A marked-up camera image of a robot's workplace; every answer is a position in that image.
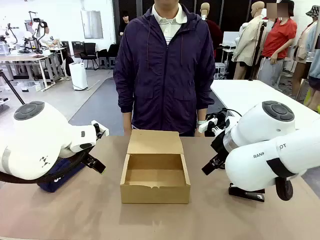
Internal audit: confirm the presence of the background person in black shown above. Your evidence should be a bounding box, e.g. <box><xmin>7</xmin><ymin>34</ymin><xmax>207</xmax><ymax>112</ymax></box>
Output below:
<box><xmin>118</xmin><ymin>10</ymin><xmax>131</xmax><ymax>39</ymax></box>

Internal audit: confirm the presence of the black office chair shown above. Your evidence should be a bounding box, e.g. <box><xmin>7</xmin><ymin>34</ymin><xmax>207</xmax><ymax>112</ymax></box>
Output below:
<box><xmin>79</xmin><ymin>42</ymin><xmax>99</xmax><ymax>71</ymax></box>

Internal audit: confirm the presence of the white air purifier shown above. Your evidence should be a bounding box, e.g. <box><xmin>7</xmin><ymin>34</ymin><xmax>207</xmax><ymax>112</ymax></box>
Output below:
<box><xmin>68</xmin><ymin>61</ymin><xmax>89</xmax><ymax>91</ymax></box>

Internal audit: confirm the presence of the white workbench table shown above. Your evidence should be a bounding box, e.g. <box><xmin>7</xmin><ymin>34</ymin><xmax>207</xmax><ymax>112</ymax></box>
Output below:
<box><xmin>0</xmin><ymin>46</ymin><xmax>68</xmax><ymax>91</ymax></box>

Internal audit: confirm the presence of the mannequin in dark red top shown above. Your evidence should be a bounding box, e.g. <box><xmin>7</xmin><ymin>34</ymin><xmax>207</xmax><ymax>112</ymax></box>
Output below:
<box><xmin>199</xmin><ymin>2</ymin><xmax>224</xmax><ymax>60</ymax></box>

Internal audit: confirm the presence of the grey wall panel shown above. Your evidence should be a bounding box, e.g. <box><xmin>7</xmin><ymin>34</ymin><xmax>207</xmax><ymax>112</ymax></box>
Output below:
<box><xmin>80</xmin><ymin>9</ymin><xmax>104</xmax><ymax>40</ymax></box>

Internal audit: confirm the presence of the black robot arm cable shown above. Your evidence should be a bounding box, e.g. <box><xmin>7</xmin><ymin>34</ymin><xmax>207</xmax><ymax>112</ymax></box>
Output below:
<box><xmin>274</xmin><ymin>176</ymin><xmax>294</xmax><ymax>202</ymax></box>

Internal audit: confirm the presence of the blue zipper pouch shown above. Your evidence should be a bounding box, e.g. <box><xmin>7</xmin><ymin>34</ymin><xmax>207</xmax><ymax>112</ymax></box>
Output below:
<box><xmin>36</xmin><ymin>157</ymin><xmax>86</xmax><ymax>193</ymax></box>

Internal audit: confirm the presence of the mannequin in beige coat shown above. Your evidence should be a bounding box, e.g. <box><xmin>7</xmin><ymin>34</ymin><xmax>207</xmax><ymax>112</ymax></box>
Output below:
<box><xmin>231</xmin><ymin>1</ymin><xmax>266</xmax><ymax>81</ymax></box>

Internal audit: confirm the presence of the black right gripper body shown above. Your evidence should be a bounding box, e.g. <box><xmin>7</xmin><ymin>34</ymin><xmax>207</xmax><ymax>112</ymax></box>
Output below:
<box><xmin>209</xmin><ymin>129</ymin><xmax>235</xmax><ymax>165</ymax></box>

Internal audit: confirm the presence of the background person in white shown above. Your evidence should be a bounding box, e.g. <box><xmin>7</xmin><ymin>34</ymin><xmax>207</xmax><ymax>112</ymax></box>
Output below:
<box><xmin>37</xmin><ymin>21</ymin><xmax>59</xmax><ymax>49</ymax></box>

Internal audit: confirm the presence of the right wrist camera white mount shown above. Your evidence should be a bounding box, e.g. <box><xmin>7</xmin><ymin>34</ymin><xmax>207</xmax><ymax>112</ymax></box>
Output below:
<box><xmin>198</xmin><ymin>112</ymin><xmax>227</xmax><ymax>137</ymax></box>

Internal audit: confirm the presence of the person's right hand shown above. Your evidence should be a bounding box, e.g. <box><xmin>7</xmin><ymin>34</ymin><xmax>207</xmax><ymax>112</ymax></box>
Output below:
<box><xmin>122</xmin><ymin>112</ymin><xmax>133</xmax><ymax>137</ymax></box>

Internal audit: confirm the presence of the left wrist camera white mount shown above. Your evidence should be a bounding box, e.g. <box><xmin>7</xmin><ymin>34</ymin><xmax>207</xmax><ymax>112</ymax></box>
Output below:
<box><xmin>90</xmin><ymin>119</ymin><xmax>110</xmax><ymax>141</ymax></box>

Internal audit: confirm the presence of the black tripod leg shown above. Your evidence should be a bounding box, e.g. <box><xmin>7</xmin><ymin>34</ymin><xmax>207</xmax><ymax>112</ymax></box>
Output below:
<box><xmin>0</xmin><ymin>69</ymin><xmax>26</xmax><ymax>106</ymax></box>

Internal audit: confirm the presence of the mannequin with bucket hat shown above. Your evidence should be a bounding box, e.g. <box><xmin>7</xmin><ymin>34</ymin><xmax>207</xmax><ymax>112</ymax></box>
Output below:
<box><xmin>291</xmin><ymin>4</ymin><xmax>320</xmax><ymax>112</ymax></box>

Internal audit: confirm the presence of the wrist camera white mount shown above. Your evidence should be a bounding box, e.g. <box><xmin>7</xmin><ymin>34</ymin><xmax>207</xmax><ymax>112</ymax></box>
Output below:
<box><xmin>90</xmin><ymin>119</ymin><xmax>110</xmax><ymax>141</ymax></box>
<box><xmin>198</xmin><ymin>112</ymin><xmax>227</xmax><ymax>137</ymax></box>

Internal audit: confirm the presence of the open brown cardboard box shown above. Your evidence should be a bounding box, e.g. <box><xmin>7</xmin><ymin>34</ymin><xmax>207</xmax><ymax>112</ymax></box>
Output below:
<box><xmin>119</xmin><ymin>128</ymin><xmax>192</xmax><ymax>205</ymax></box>

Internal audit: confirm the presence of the person's left hand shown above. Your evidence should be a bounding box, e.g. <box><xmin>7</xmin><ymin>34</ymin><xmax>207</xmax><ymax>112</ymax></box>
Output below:
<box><xmin>194</xmin><ymin>119</ymin><xmax>208</xmax><ymax>137</ymax></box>

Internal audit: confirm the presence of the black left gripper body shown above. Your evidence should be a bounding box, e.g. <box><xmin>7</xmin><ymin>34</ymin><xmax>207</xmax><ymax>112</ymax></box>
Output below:
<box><xmin>74</xmin><ymin>150</ymin><xmax>97</xmax><ymax>168</ymax></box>

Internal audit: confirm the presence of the black camera tripod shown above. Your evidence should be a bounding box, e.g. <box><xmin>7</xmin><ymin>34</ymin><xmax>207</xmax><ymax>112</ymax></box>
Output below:
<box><xmin>248</xmin><ymin>21</ymin><xmax>269</xmax><ymax>81</ymax></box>

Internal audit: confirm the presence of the person in purple jacket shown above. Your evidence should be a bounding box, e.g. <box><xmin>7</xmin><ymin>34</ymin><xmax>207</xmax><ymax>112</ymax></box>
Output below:
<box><xmin>112</xmin><ymin>0</ymin><xmax>217</xmax><ymax>138</ymax></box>

